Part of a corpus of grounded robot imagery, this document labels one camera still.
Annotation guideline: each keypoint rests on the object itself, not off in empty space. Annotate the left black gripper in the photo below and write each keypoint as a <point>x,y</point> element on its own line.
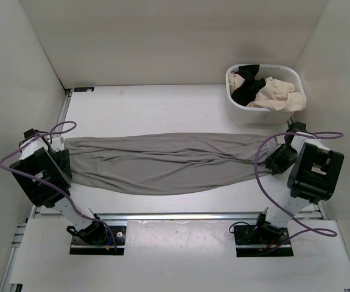
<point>64,165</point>

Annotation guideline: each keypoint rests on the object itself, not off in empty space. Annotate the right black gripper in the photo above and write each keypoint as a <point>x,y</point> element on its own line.
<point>281,166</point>

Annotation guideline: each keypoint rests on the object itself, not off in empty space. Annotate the grey trousers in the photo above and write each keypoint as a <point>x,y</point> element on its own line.
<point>167,164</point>

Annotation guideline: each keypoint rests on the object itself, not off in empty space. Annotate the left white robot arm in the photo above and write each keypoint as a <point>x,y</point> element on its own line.
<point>43,171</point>

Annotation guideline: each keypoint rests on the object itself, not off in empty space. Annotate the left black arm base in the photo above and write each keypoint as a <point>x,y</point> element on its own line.
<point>97,240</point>

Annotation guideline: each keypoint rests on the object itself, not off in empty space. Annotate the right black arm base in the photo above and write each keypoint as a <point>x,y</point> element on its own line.
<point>251,241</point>

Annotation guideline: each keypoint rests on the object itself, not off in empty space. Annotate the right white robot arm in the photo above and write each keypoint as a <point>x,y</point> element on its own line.
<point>313,178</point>

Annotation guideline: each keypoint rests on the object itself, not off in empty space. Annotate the beige trousers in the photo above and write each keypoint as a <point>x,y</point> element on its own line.
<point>276,95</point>

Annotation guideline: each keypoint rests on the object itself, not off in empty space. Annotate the black trousers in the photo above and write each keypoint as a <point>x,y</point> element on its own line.
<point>246,92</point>

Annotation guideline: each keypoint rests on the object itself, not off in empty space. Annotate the white laundry basket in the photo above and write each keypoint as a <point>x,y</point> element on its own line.
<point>262,116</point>

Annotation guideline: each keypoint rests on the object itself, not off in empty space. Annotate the blue label sticker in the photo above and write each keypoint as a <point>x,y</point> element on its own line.
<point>84,89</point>

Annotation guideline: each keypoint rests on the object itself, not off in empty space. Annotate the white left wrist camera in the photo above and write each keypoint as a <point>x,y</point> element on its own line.
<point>57,144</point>

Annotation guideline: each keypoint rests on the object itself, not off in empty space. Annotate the left aluminium rail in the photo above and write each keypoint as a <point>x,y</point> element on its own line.
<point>61,118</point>

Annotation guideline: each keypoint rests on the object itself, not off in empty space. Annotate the front aluminium rail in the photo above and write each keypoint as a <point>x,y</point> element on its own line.
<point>187,216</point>

